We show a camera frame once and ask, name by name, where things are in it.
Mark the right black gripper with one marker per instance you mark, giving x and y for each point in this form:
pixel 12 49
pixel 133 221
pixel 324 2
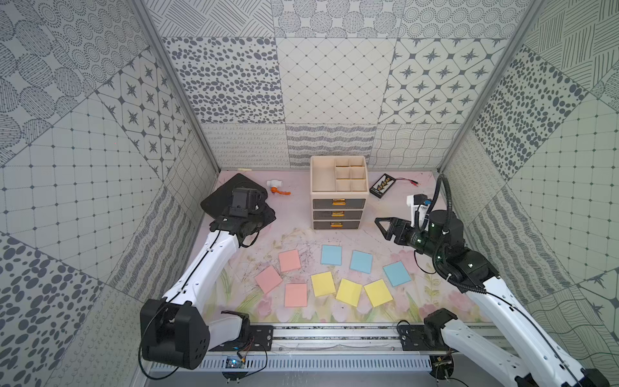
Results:
pixel 400 230

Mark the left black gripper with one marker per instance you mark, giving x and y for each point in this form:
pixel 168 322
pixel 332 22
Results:
pixel 261 218

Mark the beige drawer organizer cabinet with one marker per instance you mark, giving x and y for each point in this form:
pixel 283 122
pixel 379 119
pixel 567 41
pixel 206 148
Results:
pixel 338 177

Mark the yellow sticky note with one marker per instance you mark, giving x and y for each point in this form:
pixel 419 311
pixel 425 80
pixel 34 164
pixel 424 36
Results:
pixel 349 292
pixel 378 293
pixel 323 284

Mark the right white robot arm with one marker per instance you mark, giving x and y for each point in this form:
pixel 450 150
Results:
pixel 538 360

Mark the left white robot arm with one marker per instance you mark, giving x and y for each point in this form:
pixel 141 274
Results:
pixel 172 329

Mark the blue sticky note middle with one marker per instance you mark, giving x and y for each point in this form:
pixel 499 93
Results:
pixel 361 262

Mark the blue sticky note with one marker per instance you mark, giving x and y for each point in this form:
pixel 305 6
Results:
pixel 397 274
pixel 361 262
pixel 331 255

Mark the blue sticky note right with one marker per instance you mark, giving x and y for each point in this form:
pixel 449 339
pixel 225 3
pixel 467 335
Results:
pixel 397 274

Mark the pink sticky note upper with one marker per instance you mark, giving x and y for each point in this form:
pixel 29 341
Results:
pixel 289 261

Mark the pink sticky note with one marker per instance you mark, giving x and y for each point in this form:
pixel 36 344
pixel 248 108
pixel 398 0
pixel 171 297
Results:
pixel 268 279
pixel 296 295
pixel 289 261

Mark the pink sticky note left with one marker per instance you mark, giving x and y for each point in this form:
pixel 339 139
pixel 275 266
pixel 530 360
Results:
pixel 268 279

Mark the blue sticky note left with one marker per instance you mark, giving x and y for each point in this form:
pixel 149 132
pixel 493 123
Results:
pixel 331 255

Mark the pink sticky note lower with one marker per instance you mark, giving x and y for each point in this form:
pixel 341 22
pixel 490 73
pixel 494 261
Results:
pixel 296 295

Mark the black flat case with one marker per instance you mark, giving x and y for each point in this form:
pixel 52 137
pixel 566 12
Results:
pixel 216 203

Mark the small green circuit board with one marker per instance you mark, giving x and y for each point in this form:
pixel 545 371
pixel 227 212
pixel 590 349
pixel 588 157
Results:
pixel 234 363

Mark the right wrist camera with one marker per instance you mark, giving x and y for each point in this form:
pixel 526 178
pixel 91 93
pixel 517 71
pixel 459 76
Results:
pixel 418 205

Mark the black battery holder with wires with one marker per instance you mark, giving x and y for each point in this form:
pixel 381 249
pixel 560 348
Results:
pixel 386 182

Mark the white valve orange handle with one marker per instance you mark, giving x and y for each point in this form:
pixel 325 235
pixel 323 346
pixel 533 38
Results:
pixel 275 186

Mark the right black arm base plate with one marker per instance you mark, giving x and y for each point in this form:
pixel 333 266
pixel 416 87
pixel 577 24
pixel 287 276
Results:
pixel 413 338

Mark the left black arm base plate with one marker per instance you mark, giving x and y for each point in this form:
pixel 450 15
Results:
pixel 259 339

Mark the aluminium mounting rail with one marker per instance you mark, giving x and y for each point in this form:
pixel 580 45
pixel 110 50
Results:
pixel 333 336

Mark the white slotted cable duct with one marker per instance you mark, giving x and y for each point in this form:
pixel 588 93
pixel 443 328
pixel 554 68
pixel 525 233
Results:
pixel 320 363

